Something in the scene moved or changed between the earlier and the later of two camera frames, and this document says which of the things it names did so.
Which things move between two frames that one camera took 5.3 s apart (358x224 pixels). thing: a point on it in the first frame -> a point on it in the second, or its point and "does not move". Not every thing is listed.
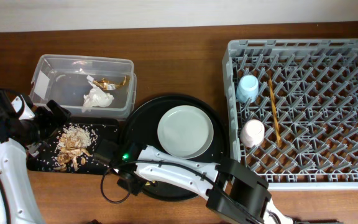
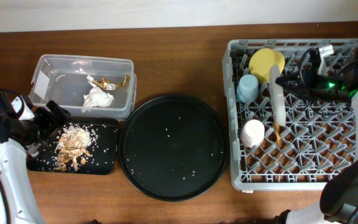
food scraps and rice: [72, 147] does not move
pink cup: [252, 134] does not move
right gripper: [134, 186] -> [304, 84]
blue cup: [248, 89] does not move
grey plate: [185, 131] -> [276, 84]
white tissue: [96, 98] does not move
